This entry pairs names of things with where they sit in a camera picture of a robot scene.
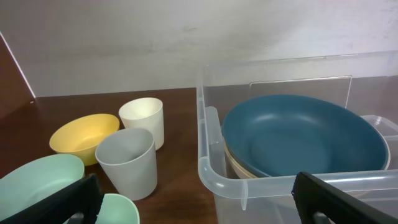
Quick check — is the grey cup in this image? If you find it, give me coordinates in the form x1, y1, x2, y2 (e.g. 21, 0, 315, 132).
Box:
95, 128, 157, 201

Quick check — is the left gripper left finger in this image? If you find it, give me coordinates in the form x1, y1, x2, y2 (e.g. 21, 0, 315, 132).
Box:
1, 174, 104, 224

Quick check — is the yellow small bowl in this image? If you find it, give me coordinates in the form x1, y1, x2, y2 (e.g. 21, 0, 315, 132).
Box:
49, 113, 120, 166

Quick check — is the mint green cup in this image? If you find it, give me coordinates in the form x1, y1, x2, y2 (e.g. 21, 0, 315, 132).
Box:
95, 194, 140, 224

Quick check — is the dark blue large bowl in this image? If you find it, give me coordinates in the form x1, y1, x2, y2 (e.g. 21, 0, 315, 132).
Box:
222, 95, 391, 177

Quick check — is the clear plastic storage container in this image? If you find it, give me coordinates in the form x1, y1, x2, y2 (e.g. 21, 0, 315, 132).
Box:
197, 51, 397, 223

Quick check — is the mint green small bowl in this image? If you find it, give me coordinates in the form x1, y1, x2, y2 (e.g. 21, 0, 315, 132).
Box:
1, 154, 85, 220

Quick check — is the cream large bowl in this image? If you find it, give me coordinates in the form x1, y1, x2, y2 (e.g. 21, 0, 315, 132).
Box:
224, 136, 396, 179

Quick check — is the cream white cup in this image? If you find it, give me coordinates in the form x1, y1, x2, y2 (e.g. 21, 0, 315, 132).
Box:
119, 97, 164, 151

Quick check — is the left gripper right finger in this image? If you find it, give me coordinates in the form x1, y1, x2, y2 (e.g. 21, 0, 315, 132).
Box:
292, 172, 397, 224

